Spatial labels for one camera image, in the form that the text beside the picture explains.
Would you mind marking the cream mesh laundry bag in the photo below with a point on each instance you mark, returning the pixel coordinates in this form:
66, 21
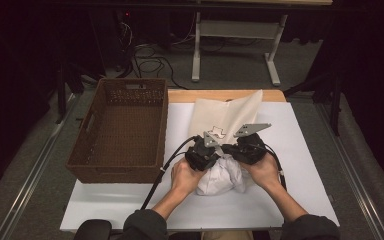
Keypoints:
220, 113

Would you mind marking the person's beige pants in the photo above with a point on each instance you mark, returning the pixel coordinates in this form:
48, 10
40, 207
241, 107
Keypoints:
226, 236

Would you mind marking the person's left hand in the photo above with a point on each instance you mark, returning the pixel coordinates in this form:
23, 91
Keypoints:
185, 180

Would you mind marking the brown wicker basket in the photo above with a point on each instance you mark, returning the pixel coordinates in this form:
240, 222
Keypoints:
126, 133

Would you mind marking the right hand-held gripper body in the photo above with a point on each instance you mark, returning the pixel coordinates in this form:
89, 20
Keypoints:
250, 150

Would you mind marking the dark equipment with red light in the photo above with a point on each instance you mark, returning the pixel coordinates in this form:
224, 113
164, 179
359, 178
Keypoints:
126, 40

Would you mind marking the black metal stand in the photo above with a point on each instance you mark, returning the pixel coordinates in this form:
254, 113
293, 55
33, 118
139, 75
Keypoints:
61, 100
336, 110

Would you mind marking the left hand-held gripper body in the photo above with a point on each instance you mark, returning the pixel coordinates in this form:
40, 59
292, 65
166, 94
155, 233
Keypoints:
201, 156

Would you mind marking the person's right hand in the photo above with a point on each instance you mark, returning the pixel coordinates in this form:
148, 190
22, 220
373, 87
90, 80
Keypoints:
265, 171

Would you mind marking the white metal frame desk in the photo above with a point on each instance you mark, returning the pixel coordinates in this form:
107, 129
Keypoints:
236, 29

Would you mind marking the aluminium floor rail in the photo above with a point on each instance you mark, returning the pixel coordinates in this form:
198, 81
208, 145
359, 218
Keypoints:
30, 180
354, 173

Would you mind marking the black chair armrest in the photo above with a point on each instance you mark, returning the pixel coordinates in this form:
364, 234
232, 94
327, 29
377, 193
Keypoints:
93, 230

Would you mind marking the white shirt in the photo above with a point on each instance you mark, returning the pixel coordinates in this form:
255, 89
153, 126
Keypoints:
220, 178

